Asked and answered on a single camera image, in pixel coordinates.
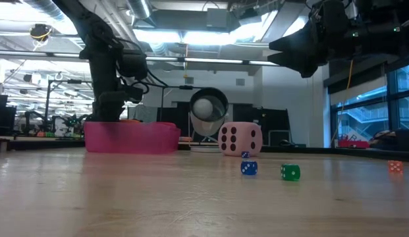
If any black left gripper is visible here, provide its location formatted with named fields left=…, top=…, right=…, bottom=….
left=91, top=91, right=126, bottom=122

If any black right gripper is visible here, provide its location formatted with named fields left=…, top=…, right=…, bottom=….
left=267, top=0, right=352, bottom=79

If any large pink foam die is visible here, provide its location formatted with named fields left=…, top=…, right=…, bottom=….
left=218, top=121, right=263, bottom=157

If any pink plastic bin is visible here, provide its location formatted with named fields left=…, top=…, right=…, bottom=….
left=84, top=120, right=181, bottom=155

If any black background cabinet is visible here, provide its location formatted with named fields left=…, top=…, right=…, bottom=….
left=232, top=103, right=290, bottom=147

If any long ceiling light bar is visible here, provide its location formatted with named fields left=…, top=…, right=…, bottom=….
left=0, top=49, right=281, bottom=66

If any red tray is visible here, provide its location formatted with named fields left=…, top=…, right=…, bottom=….
left=337, top=140, right=369, bottom=149

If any small green die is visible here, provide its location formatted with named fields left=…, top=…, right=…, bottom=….
left=281, top=163, right=301, bottom=182

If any small orange die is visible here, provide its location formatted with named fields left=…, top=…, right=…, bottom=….
left=388, top=160, right=404, bottom=174

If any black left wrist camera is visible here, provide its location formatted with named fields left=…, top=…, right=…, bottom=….
left=124, top=84, right=144, bottom=101

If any black background stand frame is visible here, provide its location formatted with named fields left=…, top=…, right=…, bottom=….
left=161, top=84, right=196, bottom=109
left=45, top=80, right=93, bottom=115

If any silver ventilation duct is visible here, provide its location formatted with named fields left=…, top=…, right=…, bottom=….
left=126, top=0, right=152, bottom=20

